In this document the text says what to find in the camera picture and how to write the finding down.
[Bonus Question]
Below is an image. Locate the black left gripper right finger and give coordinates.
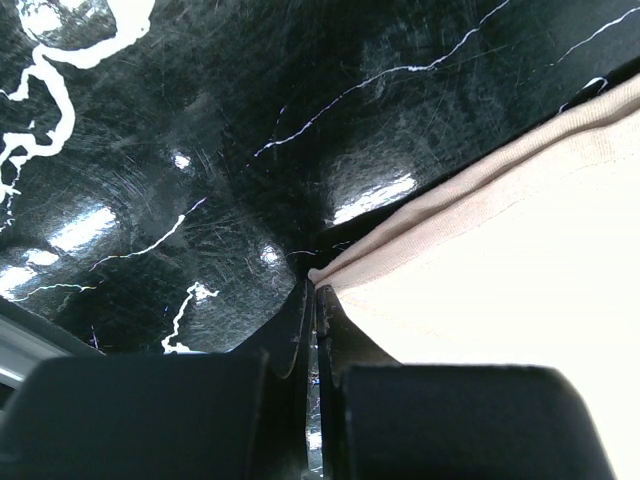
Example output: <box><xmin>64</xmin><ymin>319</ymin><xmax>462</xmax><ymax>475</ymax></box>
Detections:
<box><xmin>316</xmin><ymin>286</ymin><xmax>613</xmax><ymax>479</ymax></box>

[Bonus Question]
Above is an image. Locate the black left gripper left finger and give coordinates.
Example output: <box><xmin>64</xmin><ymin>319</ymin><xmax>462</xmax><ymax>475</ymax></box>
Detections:
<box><xmin>1</xmin><ymin>281</ymin><xmax>314</xmax><ymax>479</ymax></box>

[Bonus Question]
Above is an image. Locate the beige t shirt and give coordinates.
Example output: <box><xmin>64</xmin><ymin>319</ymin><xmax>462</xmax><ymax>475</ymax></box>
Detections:
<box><xmin>308</xmin><ymin>78</ymin><xmax>639</xmax><ymax>479</ymax></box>

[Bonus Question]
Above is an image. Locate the aluminium frame rail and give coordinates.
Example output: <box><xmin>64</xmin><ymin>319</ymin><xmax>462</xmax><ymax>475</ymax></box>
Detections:
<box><xmin>1</xmin><ymin>298</ymin><xmax>105</xmax><ymax>414</ymax></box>

